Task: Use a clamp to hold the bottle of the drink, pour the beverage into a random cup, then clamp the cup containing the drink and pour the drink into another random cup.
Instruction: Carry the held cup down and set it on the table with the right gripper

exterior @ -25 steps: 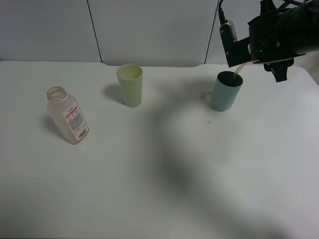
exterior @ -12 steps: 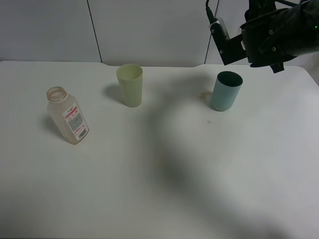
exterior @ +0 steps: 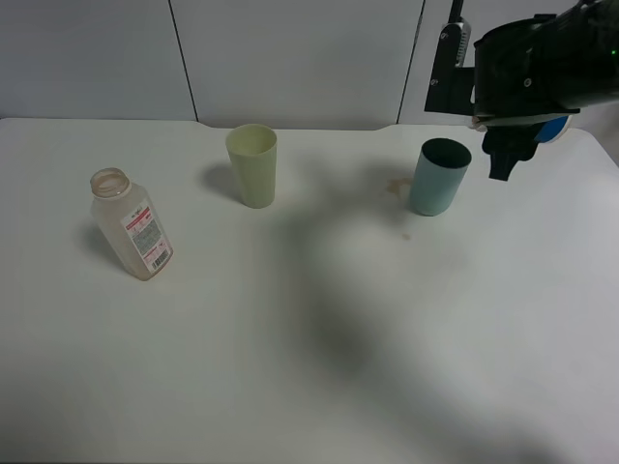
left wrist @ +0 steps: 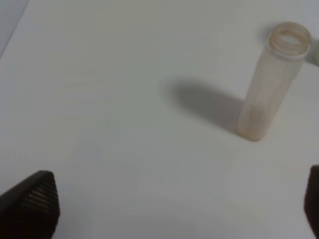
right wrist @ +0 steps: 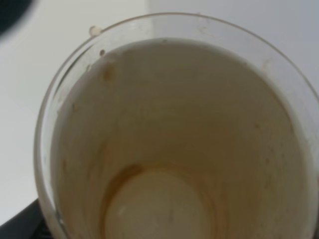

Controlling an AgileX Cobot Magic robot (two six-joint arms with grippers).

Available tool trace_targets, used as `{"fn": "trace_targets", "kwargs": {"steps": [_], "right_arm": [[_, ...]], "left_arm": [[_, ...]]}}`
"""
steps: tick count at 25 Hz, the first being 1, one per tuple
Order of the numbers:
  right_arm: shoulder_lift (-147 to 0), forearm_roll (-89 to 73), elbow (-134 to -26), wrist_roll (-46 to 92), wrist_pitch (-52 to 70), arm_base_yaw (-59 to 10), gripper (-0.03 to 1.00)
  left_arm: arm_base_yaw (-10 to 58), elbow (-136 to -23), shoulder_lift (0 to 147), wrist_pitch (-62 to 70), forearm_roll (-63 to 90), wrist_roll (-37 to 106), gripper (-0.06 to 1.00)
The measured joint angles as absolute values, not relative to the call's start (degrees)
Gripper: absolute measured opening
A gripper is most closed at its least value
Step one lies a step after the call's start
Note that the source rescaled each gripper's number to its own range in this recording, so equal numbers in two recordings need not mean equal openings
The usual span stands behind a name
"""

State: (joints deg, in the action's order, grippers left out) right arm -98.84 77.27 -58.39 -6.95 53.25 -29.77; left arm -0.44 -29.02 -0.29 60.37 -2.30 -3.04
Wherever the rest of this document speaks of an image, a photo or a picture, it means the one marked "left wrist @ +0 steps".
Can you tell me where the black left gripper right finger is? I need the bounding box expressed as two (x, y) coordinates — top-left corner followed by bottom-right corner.
(304, 165), (319, 239)

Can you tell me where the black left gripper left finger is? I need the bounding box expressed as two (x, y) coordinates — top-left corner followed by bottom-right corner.
(0, 170), (60, 239)

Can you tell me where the translucent plastic drink bottle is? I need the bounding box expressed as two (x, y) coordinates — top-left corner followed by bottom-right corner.
(235, 22), (312, 141)

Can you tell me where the pale green plastic cup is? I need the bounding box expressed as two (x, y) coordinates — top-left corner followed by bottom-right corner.
(312, 40), (319, 65)

